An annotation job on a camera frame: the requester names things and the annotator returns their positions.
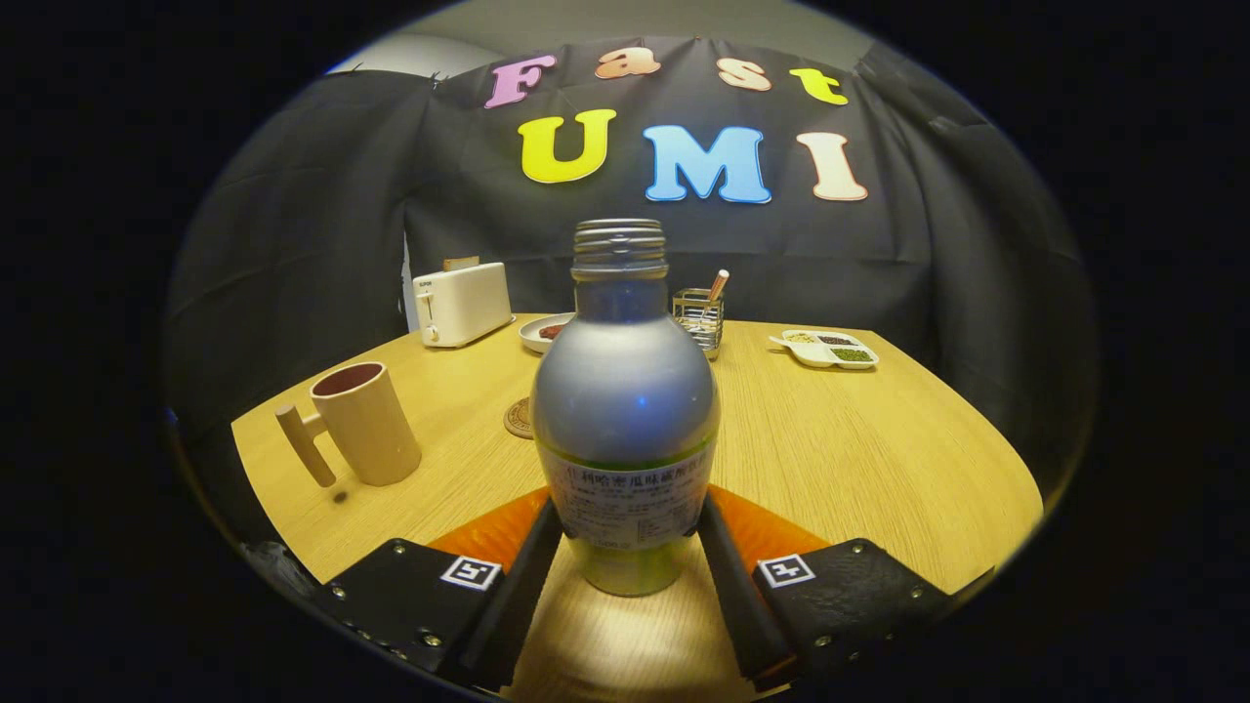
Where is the white divided dish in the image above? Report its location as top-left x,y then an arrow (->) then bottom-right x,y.
769,329 -> 880,370

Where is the small white plate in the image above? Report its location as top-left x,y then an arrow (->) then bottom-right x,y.
519,312 -> 577,353

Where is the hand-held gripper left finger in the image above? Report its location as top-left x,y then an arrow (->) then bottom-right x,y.
311,486 -> 565,694

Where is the silver juice bottle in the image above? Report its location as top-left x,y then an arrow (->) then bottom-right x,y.
530,218 -> 722,598

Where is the wooden table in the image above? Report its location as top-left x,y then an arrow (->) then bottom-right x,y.
230,312 -> 1044,703

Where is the metal wire holder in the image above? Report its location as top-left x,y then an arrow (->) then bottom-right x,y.
672,288 -> 725,360

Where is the black backdrop cloth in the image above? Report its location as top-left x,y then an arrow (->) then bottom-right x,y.
161,37 -> 1100,509

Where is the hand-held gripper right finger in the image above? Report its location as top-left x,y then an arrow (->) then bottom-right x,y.
695,485 -> 958,689

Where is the beige cup with wooden handle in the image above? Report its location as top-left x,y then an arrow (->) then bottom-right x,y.
274,361 -> 423,489

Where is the white toaster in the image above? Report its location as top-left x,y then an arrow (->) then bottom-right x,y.
412,262 -> 516,349

